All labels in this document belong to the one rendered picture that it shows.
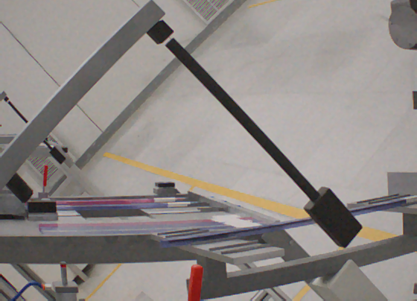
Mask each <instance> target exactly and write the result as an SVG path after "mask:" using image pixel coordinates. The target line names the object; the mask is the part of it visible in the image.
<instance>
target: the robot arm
mask: <svg viewBox="0 0 417 301"><path fill-rule="evenodd" d="M390 5H391V14H390V17H389V24H388V27H389V34H390V36H391V38H392V40H393V41H394V43H395V44H396V45H397V46H398V47H399V48H402V49H407V50H417V0H392V1H391V2H390ZM413 109H414V110H417V91H413Z"/></svg>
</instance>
